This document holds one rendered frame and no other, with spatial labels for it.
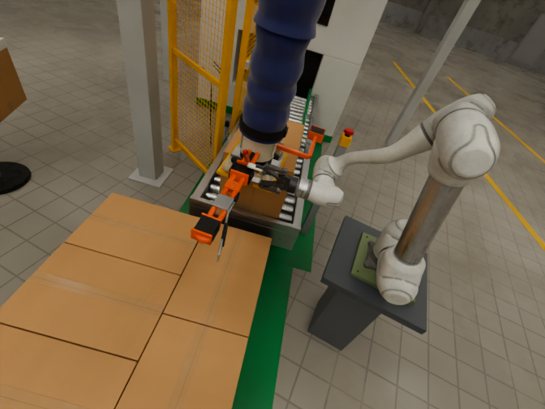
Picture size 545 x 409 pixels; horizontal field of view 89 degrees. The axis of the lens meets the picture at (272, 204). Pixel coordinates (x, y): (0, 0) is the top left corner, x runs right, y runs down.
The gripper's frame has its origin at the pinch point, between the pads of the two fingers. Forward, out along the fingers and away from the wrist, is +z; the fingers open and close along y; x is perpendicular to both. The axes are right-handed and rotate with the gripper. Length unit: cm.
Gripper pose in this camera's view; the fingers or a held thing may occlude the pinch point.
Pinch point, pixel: (252, 172)
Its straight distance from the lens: 124.6
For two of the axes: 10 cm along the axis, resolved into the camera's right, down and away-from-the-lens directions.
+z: -9.6, -2.9, -0.3
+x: 1.7, -6.5, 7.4
